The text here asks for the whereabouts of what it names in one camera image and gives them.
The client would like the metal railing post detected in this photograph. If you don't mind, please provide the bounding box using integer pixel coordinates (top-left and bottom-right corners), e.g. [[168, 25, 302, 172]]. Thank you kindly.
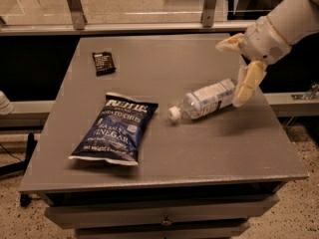
[[67, 0, 87, 30], [201, 0, 217, 28]]

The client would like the blue kettle chips bag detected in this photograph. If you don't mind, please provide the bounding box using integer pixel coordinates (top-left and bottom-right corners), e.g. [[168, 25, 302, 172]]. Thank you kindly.
[[69, 93, 159, 166]]

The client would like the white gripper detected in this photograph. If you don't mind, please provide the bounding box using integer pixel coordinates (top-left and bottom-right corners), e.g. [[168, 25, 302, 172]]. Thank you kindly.
[[215, 16, 291, 108]]

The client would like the drawer lock knob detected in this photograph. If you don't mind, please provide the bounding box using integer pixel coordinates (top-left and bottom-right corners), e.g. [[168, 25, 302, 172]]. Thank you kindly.
[[161, 218, 172, 226]]

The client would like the left metal railing post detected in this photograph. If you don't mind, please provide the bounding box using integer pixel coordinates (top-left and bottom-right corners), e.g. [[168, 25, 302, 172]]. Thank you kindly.
[[67, 0, 87, 30]]

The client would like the black snack bar wrapper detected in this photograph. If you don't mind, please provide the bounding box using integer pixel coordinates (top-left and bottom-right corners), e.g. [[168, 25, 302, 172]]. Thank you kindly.
[[93, 52, 116, 77]]

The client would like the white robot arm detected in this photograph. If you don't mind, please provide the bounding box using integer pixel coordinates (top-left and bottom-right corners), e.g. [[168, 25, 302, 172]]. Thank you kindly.
[[216, 0, 319, 108]]

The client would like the black stand base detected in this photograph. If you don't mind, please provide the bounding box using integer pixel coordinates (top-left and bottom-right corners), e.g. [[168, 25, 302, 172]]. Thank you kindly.
[[0, 133, 37, 207]]

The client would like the white object at left edge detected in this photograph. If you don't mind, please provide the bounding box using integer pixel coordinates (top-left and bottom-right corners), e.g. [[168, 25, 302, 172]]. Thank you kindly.
[[0, 91, 14, 116]]

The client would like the right metal railing post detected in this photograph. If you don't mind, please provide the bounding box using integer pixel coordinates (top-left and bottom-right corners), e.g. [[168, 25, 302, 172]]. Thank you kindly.
[[201, 0, 217, 28]]

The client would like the grey drawer cabinet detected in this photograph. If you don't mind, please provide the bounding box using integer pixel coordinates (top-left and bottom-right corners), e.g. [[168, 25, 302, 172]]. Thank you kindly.
[[20, 34, 307, 239]]

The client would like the clear plastic water bottle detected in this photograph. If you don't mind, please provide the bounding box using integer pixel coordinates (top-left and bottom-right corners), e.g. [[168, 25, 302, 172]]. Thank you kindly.
[[168, 79, 237, 123]]

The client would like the metal bracket on ledge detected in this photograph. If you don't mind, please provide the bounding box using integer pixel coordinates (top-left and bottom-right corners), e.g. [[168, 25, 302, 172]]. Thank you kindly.
[[291, 82, 319, 101]]

